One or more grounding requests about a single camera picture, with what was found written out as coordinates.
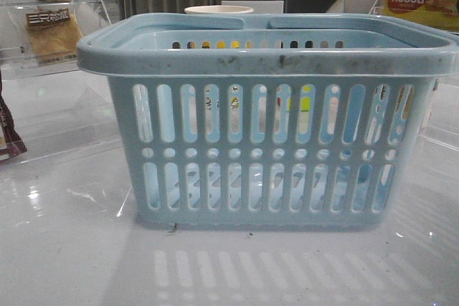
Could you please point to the bread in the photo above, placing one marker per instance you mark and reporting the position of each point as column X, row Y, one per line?
column 53, row 35

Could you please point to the light blue plastic basket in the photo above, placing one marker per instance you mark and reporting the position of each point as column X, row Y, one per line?
column 268, row 119

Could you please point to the white paper cup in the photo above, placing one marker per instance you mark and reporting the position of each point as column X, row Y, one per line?
column 219, row 9

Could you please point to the clear acrylic stand right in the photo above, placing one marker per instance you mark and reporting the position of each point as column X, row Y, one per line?
column 378, row 7

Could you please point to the clear acrylic shelf left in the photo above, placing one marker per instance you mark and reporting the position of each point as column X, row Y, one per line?
column 17, row 57

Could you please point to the dark red snack packet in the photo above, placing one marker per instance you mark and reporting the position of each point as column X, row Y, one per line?
column 12, row 144

